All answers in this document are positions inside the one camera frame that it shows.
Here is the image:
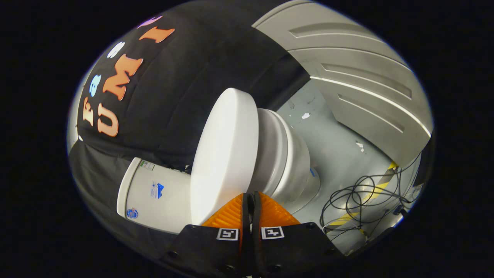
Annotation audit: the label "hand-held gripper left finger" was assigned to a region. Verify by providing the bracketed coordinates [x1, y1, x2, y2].
[162, 193, 251, 278]

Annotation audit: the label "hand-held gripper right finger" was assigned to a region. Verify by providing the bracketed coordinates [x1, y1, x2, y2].
[251, 192, 344, 278]

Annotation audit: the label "white ceramic toilet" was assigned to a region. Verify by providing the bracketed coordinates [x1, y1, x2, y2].
[117, 108, 321, 235]

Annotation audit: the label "white toilet seat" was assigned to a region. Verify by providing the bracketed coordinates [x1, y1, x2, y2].
[255, 109, 289, 194]

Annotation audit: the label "yellow black floor tape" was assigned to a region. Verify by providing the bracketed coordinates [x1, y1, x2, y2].
[328, 161, 399, 236]

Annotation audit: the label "black backdrop cloth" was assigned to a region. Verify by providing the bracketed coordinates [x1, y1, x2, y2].
[69, 8, 311, 263]

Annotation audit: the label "white drawer cabinet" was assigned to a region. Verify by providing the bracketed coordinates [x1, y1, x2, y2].
[253, 0, 433, 168]

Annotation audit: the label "black floor cables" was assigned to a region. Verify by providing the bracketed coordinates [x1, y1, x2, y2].
[320, 164, 421, 237]

